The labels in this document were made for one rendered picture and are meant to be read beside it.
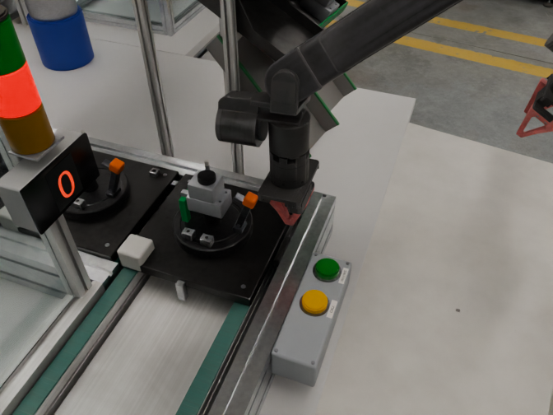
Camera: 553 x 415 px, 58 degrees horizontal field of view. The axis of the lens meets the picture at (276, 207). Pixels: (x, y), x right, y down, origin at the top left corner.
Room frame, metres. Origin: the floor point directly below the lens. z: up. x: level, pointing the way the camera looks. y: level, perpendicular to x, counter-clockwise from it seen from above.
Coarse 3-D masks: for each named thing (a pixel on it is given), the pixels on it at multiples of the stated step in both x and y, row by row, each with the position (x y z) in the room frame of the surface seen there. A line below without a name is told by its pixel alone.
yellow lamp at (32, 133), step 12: (0, 120) 0.46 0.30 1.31; (12, 120) 0.46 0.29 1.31; (24, 120) 0.46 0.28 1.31; (36, 120) 0.47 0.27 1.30; (48, 120) 0.49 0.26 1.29; (12, 132) 0.46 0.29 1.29; (24, 132) 0.46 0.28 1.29; (36, 132) 0.47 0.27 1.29; (48, 132) 0.48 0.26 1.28; (12, 144) 0.46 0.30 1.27; (24, 144) 0.46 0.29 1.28; (36, 144) 0.46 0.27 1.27; (48, 144) 0.47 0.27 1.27
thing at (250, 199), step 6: (234, 198) 0.60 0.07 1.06; (240, 198) 0.60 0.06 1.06; (246, 198) 0.59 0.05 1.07; (252, 198) 0.59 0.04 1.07; (246, 204) 0.59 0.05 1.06; (252, 204) 0.58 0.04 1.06; (246, 210) 0.59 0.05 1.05; (240, 216) 0.59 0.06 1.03; (246, 216) 0.59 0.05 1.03; (240, 222) 0.59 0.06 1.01
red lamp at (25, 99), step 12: (12, 72) 0.47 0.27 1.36; (24, 72) 0.48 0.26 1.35; (0, 84) 0.46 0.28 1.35; (12, 84) 0.46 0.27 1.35; (24, 84) 0.47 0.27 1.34; (0, 96) 0.46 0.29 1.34; (12, 96) 0.46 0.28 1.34; (24, 96) 0.47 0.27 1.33; (36, 96) 0.48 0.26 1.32; (0, 108) 0.46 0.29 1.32; (12, 108) 0.46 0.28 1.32; (24, 108) 0.47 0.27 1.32; (36, 108) 0.48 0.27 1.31
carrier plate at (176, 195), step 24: (240, 192) 0.72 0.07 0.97; (168, 216) 0.65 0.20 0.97; (264, 216) 0.65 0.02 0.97; (168, 240) 0.59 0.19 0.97; (264, 240) 0.59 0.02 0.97; (144, 264) 0.54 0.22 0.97; (168, 264) 0.54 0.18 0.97; (192, 264) 0.54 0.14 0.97; (216, 264) 0.54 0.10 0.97; (240, 264) 0.54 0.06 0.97; (264, 264) 0.54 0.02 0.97; (216, 288) 0.49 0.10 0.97; (240, 288) 0.49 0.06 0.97
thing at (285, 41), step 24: (216, 0) 0.86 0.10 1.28; (240, 0) 0.92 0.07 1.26; (264, 0) 0.95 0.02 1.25; (288, 0) 0.93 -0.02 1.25; (240, 24) 0.83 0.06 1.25; (264, 24) 0.88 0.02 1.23; (288, 24) 0.91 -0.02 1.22; (312, 24) 0.91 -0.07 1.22; (264, 48) 0.81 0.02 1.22; (288, 48) 0.84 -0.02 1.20
